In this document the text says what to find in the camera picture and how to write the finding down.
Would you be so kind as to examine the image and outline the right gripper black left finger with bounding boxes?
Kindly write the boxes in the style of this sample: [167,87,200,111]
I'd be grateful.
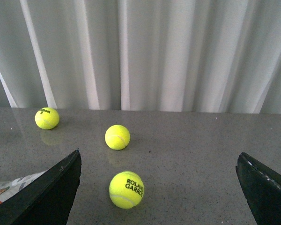
[0,150,81,225]

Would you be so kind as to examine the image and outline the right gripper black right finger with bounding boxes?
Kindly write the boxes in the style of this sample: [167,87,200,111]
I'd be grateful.
[236,152,281,225]

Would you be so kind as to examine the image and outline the clear tennis ball can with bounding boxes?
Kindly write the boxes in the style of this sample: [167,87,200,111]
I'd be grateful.
[0,170,47,205]

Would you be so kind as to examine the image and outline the Roland Garros tennis ball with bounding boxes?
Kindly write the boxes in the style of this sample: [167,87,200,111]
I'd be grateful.
[109,171,145,209]

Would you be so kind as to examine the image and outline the Wilson 3 tennis ball far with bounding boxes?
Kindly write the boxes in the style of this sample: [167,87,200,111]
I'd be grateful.
[35,107,59,130]

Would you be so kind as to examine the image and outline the plain yellow tennis ball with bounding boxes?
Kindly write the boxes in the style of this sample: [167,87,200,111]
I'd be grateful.
[105,125,130,150]

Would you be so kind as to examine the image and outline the white pleated curtain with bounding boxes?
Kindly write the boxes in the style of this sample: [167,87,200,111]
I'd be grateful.
[0,0,281,114]

